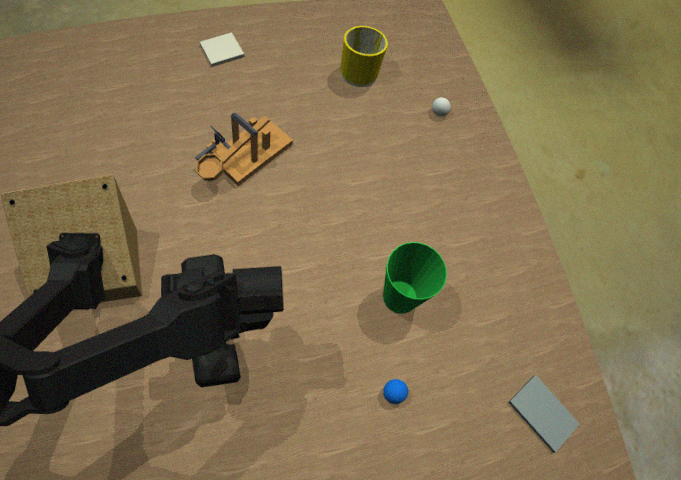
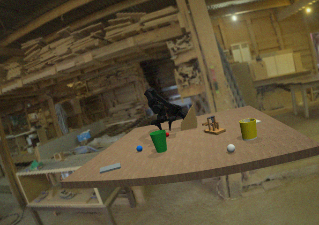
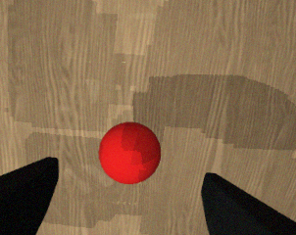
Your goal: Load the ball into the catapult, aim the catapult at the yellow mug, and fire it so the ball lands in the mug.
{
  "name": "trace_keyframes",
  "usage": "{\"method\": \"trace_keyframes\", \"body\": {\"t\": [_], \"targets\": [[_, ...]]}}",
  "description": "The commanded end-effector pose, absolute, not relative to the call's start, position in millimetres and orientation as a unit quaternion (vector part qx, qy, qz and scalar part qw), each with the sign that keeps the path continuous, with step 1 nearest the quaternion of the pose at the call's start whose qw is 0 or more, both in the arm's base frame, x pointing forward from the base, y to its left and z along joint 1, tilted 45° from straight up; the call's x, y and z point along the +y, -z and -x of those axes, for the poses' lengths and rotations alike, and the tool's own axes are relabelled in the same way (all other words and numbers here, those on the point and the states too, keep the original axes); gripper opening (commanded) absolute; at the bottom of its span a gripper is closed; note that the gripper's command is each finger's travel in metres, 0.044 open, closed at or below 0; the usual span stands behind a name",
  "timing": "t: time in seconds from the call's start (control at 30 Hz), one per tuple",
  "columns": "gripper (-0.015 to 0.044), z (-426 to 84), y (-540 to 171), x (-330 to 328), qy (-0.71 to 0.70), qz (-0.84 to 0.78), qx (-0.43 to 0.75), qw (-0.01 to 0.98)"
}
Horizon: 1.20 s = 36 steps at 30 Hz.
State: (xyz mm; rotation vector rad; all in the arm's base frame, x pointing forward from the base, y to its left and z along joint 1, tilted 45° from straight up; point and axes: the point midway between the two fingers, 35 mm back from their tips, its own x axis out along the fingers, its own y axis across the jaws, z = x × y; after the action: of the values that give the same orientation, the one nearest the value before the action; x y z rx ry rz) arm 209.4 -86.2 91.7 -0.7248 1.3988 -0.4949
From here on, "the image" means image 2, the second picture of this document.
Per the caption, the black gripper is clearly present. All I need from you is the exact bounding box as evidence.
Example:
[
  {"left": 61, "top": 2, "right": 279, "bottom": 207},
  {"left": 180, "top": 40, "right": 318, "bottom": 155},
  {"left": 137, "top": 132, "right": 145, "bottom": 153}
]
[{"left": 151, "top": 111, "right": 176, "bottom": 130}]

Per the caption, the green cup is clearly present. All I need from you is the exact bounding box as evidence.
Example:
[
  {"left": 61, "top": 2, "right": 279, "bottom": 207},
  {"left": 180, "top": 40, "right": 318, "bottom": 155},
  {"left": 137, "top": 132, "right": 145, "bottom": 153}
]
[{"left": 150, "top": 130, "right": 167, "bottom": 153}]

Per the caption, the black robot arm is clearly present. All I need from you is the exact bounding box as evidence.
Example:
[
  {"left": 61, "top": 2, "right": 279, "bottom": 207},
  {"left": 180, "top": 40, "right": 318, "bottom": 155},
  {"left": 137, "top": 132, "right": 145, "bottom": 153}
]
[{"left": 144, "top": 87, "right": 187, "bottom": 124}]

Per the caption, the white ball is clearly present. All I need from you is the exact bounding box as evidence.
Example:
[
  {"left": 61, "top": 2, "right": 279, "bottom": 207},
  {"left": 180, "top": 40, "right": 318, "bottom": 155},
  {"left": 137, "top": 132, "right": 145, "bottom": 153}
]
[{"left": 227, "top": 144, "right": 235, "bottom": 153}]

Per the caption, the yellow cup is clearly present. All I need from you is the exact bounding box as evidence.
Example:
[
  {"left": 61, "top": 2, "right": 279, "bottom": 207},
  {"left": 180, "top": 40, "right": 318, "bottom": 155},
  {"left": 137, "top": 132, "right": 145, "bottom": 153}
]
[{"left": 239, "top": 118, "right": 257, "bottom": 141}]

